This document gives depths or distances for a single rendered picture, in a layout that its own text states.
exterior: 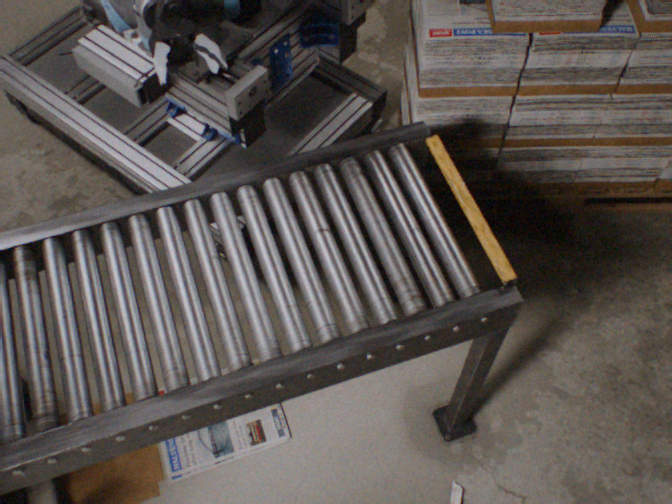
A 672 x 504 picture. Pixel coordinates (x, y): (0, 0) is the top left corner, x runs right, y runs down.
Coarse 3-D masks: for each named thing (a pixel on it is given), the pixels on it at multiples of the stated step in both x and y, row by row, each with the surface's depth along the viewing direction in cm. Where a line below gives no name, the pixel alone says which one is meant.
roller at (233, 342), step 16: (192, 208) 165; (192, 224) 163; (208, 224) 165; (192, 240) 162; (208, 240) 161; (208, 256) 158; (208, 272) 156; (208, 288) 155; (224, 288) 154; (224, 304) 152; (224, 320) 150; (224, 336) 148; (240, 336) 149; (224, 352) 148; (240, 352) 146; (240, 368) 144
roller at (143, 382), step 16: (112, 224) 163; (112, 240) 160; (112, 256) 158; (112, 272) 156; (128, 272) 157; (112, 288) 155; (128, 288) 154; (128, 304) 152; (128, 320) 150; (128, 336) 148; (144, 336) 149; (128, 352) 146; (144, 352) 147; (128, 368) 145; (144, 368) 144; (144, 384) 142
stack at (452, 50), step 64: (448, 0) 200; (448, 64) 200; (512, 64) 200; (576, 64) 202; (640, 64) 202; (448, 128) 223; (512, 128) 224; (576, 128) 224; (640, 128) 225; (448, 192) 253; (512, 192) 251; (576, 192) 253; (640, 192) 253
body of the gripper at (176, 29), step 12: (156, 0) 136; (144, 12) 137; (156, 24) 133; (168, 24) 133; (180, 24) 133; (192, 24) 134; (168, 36) 131; (180, 36) 132; (180, 48) 134; (192, 48) 135; (168, 60) 134; (180, 60) 137; (192, 60) 137
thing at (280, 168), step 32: (416, 128) 179; (288, 160) 173; (320, 160) 173; (416, 160) 185; (160, 192) 168; (192, 192) 168; (288, 192) 177; (320, 192) 182; (32, 224) 163; (64, 224) 163; (96, 224) 163
